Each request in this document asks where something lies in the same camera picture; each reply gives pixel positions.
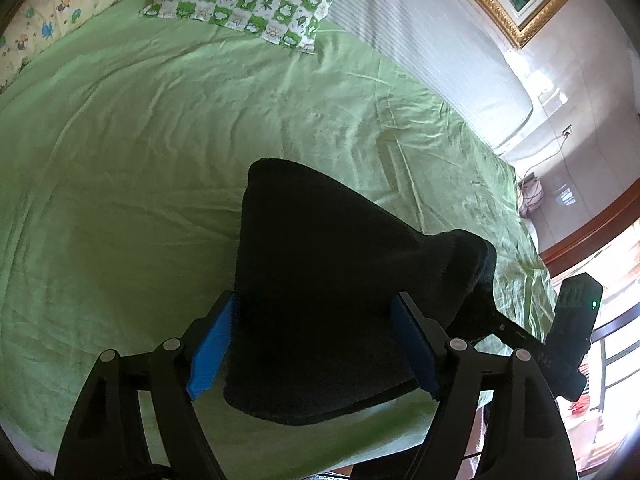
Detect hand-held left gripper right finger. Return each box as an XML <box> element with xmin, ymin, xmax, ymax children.
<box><xmin>390</xmin><ymin>291</ymin><xmax>581</xmax><ymax>480</ymax></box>

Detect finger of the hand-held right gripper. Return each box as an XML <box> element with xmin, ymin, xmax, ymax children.
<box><xmin>487</xmin><ymin>304</ymin><xmax>548</xmax><ymax>358</ymax></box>

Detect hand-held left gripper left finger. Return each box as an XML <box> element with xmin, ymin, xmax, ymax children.
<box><xmin>54</xmin><ymin>290</ymin><xmax>243</xmax><ymax>480</ymax></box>

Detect black pants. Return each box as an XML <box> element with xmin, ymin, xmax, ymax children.
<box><xmin>222</xmin><ymin>157</ymin><xmax>498</xmax><ymax>428</ymax></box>

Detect black metal railing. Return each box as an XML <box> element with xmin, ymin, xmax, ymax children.
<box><xmin>585</xmin><ymin>322</ymin><xmax>640</xmax><ymax>461</ymax></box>

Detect pink bag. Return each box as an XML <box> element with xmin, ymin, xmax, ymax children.
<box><xmin>517</xmin><ymin>175</ymin><xmax>546</xmax><ymax>218</ymax></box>

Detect green bed sheet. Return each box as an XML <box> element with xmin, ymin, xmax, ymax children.
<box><xmin>0</xmin><ymin>0</ymin><xmax>556</xmax><ymax>476</ymax></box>

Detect yellow printed pillow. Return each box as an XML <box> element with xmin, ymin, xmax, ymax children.
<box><xmin>0</xmin><ymin>0</ymin><xmax>163</xmax><ymax>93</ymax></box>

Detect wooden door frame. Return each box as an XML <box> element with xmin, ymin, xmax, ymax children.
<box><xmin>540</xmin><ymin>175</ymin><xmax>640</xmax><ymax>281</ymax></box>

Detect white cable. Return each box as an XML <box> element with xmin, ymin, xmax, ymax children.
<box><xmin>520</xmin><ymin>132</ymin><xmax>568</xmax><ymax>183</ymax></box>

